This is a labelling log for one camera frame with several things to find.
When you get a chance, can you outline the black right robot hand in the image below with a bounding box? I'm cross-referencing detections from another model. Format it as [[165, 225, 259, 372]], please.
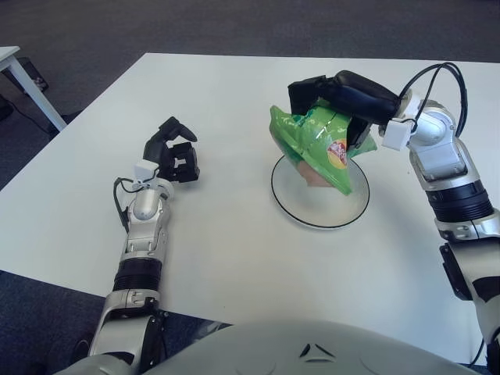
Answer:
[[287, 70, 403, 148]]

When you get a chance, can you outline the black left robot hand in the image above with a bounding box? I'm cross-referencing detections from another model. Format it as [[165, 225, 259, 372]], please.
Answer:
[[142, 116, 201, 184]]

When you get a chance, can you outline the green snack bag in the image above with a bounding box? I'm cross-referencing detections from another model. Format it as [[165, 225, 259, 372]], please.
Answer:
[[268, 103, 377, 196]]

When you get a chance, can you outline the white plate black rim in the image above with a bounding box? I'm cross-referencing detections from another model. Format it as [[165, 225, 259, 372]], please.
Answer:
[[270, 154, 370, 230]]

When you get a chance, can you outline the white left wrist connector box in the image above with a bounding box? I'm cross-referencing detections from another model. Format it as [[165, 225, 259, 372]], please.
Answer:
[[134, 159, 159, 184]]

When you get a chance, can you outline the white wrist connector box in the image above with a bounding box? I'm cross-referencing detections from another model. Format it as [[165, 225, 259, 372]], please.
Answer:
[[134, 159, 159, 184], [382, 119, 415, 152]]

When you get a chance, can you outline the white right wrist connector box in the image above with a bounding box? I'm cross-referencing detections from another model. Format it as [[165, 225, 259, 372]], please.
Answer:
[[382, 119, 415, 152]]

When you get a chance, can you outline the white table leg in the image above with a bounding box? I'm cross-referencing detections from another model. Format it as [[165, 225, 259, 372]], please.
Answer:
[[0, 45, 68, 133]]

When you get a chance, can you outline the black power strip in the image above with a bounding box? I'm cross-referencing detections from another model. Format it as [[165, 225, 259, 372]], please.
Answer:
[[17, 56, 50, 91]]

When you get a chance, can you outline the grey robot torso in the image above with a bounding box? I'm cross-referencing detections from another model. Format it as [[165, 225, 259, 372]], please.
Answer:
[[144, 320, 497, 375]]

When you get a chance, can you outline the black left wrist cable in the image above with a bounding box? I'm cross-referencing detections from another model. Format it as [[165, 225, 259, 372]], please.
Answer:
[[112, 176, 161, 234]]

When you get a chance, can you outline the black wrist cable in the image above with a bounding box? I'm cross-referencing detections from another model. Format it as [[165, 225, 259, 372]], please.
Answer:
[[112, 176, 161, 234], [398, 62, 470, 138]]

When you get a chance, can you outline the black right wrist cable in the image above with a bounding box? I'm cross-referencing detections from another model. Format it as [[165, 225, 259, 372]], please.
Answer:
[[398, 62, 470, 138]]

